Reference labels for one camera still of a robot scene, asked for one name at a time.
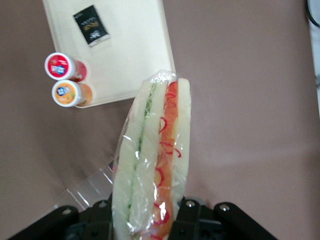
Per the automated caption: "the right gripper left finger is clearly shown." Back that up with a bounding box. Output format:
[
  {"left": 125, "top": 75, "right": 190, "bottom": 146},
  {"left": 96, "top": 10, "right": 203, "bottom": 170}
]
[{"left": 7, "top": 198, "right": 114, "bottom": 240}]

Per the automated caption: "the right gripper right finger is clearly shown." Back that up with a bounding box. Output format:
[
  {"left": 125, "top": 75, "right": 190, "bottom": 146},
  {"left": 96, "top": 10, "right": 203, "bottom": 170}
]
[{"left": 172, "top": 196, "right": 279, "bottom": 240}]

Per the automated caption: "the triangle sandwich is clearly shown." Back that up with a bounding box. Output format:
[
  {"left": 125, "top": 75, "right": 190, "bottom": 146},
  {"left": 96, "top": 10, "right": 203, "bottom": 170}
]
[{"left": 111, "top": 70, "right": 192, "bottom": 240}]

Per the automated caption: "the cream plastic tray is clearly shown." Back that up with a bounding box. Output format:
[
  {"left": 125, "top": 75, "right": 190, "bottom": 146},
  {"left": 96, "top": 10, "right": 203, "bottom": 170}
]
[{"left": 41, "top": 0, "right": 177, "bottom": 109}]

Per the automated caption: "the clear acrylic stepped shelf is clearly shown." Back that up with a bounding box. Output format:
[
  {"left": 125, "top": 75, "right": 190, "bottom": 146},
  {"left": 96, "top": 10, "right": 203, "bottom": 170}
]
[{"left": 51, "top": 159, "right": 118, "bottom": 213}]

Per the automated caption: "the orange lid small bottle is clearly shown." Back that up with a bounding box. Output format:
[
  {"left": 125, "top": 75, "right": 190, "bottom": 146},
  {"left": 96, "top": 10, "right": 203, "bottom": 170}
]
[{"left": 51, "top": 79, "right": 94, "bottom": 108}]

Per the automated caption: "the red lid small bottle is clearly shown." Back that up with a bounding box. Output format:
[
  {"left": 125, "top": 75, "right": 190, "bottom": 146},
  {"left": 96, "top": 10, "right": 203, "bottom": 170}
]
[{"left": 44, "top": 51, "right": 91, "bottom": 83}]

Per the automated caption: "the black snack packet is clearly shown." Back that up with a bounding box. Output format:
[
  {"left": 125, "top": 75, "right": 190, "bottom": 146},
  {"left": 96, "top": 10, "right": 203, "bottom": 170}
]
[{"left": 72, "top": 5, "right": 112, "bottom": 48}]

